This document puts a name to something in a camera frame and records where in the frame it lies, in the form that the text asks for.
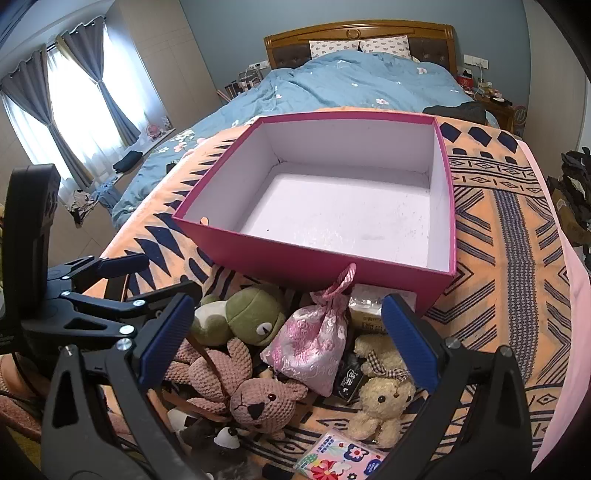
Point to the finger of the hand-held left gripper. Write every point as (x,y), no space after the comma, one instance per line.
(171,293)
(124,264)

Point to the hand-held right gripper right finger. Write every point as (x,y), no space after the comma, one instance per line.
(411,341)

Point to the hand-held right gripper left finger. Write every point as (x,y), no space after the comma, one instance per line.
(166,332)

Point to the yellow tissue packet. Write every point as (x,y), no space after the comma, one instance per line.
(364,318)

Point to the cream teddy bear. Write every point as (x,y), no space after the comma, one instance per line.
(383,397)

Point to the white tissue packet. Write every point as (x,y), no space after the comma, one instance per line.
(369,290)

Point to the small black box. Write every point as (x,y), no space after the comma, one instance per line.
(348,378)

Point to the green frog plush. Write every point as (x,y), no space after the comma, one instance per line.
(244,314)

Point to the pink brocade pouch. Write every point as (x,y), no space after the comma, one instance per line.
(309,341)

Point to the pink knitted bear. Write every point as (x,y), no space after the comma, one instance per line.
(258,401)

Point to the brown and white dog plush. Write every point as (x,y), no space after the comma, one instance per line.
(226,438)

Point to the floral tissue packet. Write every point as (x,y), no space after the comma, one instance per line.
(341,457)

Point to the pink cardboard box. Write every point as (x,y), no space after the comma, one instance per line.
(346,207)

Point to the crumpled cloth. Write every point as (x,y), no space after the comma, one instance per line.
(87,203)

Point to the black cloth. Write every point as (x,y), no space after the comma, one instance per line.
(127,161)

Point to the small pink fan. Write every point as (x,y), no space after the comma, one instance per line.
(153,131)

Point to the grey curtain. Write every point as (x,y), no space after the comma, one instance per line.
(87,55)
(27,92)

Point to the orange patterned blanket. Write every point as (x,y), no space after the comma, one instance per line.
(498,230)

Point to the pink bed sheet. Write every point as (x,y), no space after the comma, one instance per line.
(568,323)

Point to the beige wardrobe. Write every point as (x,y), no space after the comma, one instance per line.
(161,55)

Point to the row of cosmetics bottles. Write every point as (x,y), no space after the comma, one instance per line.
(240,85)

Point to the pile of dark clothes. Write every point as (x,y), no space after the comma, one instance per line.
(570,198)

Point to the black clothing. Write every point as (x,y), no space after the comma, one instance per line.
(457,110)

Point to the wooden nightstand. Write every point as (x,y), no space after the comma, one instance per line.
(501,113)

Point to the round patterned disc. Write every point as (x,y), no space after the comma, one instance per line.
(521,114)

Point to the red box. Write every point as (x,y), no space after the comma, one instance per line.
(465,81)

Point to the blue flowered duvet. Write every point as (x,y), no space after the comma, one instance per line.
(346,78)

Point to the white patterned pillow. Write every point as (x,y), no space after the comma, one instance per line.
(385,46)
(332,48)

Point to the wooden bed headboard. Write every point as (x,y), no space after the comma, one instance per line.
(351,32)

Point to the white wall socket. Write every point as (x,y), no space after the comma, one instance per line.
(473,59)
(257,65)

